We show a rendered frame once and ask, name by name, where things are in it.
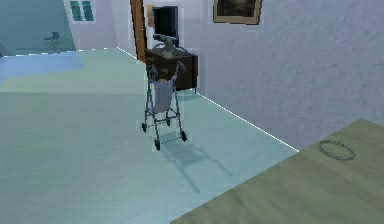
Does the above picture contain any grey wheeled laundry cart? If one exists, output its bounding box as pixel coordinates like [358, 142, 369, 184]
[141, 60, 188, 152]

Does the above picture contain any dark brown wooden cabinet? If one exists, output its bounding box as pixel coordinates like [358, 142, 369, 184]
[144, 47, 199, 94]

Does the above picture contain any grey green statuette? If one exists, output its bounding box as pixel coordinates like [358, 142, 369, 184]
[153, 33, 184, 60]

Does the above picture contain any brown wooden room door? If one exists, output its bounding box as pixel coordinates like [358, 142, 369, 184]
[129, 0, 148, 63]

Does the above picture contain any small brown framed picture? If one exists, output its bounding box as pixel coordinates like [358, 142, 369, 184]
[146, 4, 155, 28]

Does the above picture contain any gold framed dark picture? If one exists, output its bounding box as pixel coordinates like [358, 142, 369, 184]
[212, 0, 264, 26]

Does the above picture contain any teal window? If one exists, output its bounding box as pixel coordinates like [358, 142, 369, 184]
[69, 0, 96, 23]

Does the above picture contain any grey office chair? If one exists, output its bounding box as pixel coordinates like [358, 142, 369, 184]
[44, 31, 62, 55]

